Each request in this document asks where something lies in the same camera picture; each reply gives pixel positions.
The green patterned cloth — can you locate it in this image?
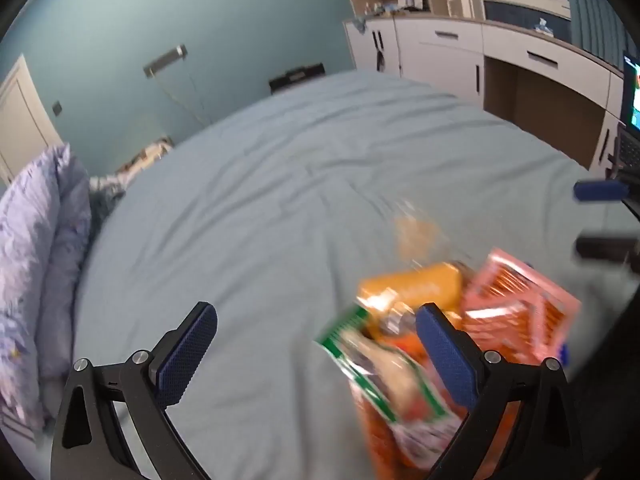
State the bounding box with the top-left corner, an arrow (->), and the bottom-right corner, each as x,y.
89,136 -> 174,231

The clear torn plastic wrapper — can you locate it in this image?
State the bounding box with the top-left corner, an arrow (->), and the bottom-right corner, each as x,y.
390,197 -> 468,269

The green white snack bag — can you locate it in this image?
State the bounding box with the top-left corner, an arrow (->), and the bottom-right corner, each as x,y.
317,304 -> 462,470

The laptop computer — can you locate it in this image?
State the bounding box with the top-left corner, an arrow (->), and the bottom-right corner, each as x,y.
612,52 -> 640,174

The light blue bed sheet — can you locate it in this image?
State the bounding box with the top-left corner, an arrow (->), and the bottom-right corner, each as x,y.
74,72 -> 639,479

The pink spicy stick packet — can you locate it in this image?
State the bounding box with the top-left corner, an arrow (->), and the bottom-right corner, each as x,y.
461,248 -> 582,364

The black chair back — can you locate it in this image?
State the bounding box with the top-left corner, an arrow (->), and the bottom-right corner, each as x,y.
269,63 -> 326,94

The lavender floral duvet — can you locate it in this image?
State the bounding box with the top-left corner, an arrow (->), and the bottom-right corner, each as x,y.
1,144 -> 91,440

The white cabinet desk unit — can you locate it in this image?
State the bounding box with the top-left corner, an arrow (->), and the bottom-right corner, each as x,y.
344,0 -> 639,176

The white door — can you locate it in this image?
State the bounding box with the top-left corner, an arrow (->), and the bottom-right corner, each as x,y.
0,55 -> 63,185

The yellow chicken snack packet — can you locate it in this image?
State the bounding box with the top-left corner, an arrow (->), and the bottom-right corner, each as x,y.
356,262 -> 465,337

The metal wall lamp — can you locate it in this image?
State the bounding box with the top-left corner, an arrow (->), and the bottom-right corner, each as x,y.
143,44 -> 188,78

